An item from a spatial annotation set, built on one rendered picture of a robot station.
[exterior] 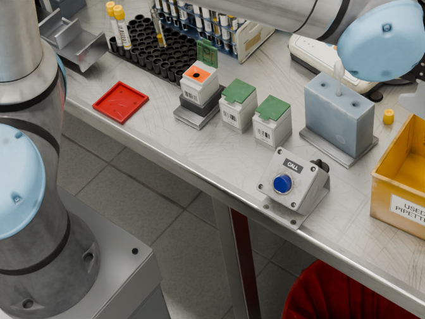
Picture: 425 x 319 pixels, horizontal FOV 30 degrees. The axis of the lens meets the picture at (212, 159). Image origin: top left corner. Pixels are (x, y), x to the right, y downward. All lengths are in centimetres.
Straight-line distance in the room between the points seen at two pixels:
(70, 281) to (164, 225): 125
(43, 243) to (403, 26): 49
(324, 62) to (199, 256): 99
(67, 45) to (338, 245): 59
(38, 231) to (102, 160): 152
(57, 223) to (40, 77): 17
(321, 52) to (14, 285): 62
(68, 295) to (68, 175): 142
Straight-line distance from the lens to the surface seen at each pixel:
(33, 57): 92
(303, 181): 110
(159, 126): 128
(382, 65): 70
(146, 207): 229
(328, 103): 116
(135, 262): 104
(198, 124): 126
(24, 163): 88
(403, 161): 119
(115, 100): 134
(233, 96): 122
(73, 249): 100
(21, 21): 88
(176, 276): 214
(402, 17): 68
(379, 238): 113
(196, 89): 123
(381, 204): 111
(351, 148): 119
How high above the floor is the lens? 182
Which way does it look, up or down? 51 degrees down
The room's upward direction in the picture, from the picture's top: 10 degrees counter-clockwise
